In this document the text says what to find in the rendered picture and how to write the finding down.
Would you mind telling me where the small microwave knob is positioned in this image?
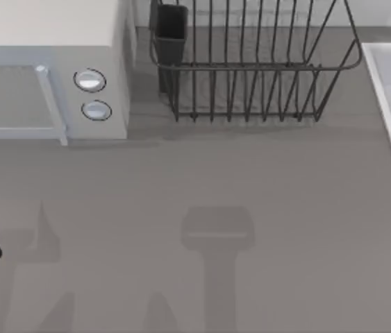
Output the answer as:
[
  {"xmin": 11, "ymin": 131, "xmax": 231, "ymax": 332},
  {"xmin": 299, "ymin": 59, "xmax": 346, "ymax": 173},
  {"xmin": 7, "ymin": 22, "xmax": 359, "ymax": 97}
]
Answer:
[{"xmin": 81, "ymin": 99, "xmax": 113, "ymax": 122}]

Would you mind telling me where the large microwave knob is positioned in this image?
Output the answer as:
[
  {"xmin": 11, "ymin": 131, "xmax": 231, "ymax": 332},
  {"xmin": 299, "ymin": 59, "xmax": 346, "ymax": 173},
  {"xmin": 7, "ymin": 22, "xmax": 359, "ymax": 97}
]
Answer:
[{"xmin": 73, "ymin": 67, "xmax": 108, "ymax": 94}]

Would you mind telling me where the black cutlery holder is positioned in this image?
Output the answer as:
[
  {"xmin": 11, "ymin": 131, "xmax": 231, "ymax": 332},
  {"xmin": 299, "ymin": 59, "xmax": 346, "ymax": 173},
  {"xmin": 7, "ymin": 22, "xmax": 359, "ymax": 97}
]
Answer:
[{"xmin": 149, "ymin": 0, "xmax": 189, "ymax": 94}]

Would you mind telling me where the microwave oven door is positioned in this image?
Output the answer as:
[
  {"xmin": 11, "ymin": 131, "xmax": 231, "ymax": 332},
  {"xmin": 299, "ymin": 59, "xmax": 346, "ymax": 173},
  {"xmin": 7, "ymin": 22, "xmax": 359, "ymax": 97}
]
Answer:
[{"xmin": 0, "ymin": 64, "xmax": 69, "ymax": 146}]

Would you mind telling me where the pale microwave oven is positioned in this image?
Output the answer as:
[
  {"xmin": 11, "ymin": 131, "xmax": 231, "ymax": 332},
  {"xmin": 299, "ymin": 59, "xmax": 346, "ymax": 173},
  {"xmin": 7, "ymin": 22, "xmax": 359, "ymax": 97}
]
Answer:
[{"xmin": 0, "ymin": 0, "xmax": 138, "ymax": 146}]

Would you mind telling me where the black wire dish rack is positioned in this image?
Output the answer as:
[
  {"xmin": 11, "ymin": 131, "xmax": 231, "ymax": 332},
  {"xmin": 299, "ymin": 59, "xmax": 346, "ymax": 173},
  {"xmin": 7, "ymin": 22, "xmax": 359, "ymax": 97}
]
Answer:
[{"xmin": 148, "ymin": 0, "xmax": 363, "ymax": 123}]

